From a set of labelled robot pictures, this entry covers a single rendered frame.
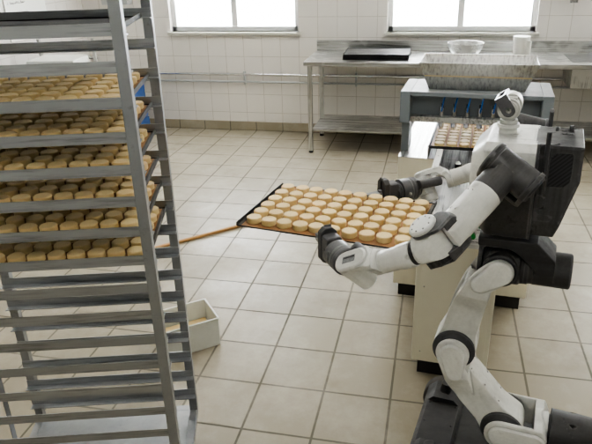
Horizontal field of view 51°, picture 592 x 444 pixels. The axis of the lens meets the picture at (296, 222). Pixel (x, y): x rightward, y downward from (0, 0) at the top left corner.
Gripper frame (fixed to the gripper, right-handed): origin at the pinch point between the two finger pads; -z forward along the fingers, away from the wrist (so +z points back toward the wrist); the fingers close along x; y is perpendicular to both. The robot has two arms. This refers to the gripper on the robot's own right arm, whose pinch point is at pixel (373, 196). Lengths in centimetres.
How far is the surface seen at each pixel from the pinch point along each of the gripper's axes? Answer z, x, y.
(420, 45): 246, -8, -341
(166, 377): -88, -33, 30
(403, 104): 60, 11, -76
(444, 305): 39, -60, -3
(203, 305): -47, -88, -93
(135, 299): -89, -32, -18
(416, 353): 31, -88, -10
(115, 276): -94, -22, -20
